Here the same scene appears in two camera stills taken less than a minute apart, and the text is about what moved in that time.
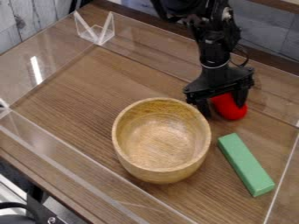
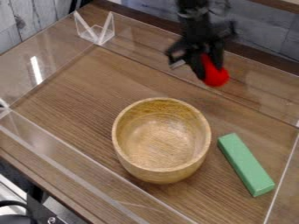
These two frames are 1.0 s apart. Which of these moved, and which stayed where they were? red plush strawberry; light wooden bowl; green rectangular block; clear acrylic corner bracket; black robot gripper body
Moved: black robot gripper body; red plush strawberry
Stayed: light wooden bowl; green rectangular block; clear acrylic corner bracket
